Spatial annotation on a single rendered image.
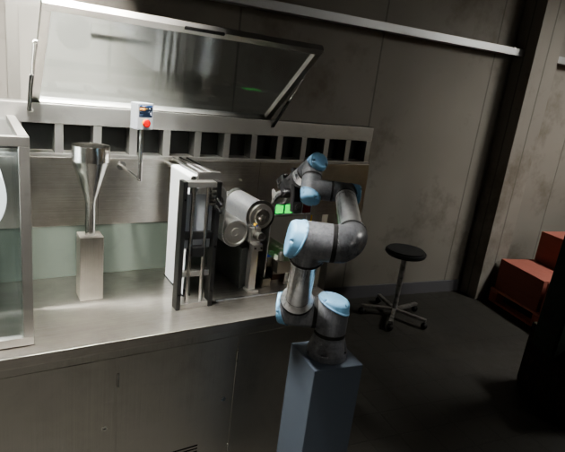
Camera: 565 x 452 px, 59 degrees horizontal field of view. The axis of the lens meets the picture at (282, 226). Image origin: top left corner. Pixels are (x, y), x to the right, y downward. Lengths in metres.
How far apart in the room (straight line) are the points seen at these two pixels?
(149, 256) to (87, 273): 0.43
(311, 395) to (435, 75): 3.37
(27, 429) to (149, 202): 1.04
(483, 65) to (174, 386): 3.91
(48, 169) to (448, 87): 3.49
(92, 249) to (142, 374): 0.53
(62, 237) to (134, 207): 0.33
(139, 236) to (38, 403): 0.87
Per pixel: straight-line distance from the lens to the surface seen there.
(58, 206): 2.32
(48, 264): 2.40
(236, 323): 2.05
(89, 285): 2.17
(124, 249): 2.44
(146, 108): 1.99
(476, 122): 5.03
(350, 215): 1.58
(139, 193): 2.38
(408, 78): 4.47
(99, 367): 1.97
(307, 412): 1.90
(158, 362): 2.03
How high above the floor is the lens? 1.84
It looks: 16 degrees down
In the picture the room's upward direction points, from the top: 7 degrees clockwise
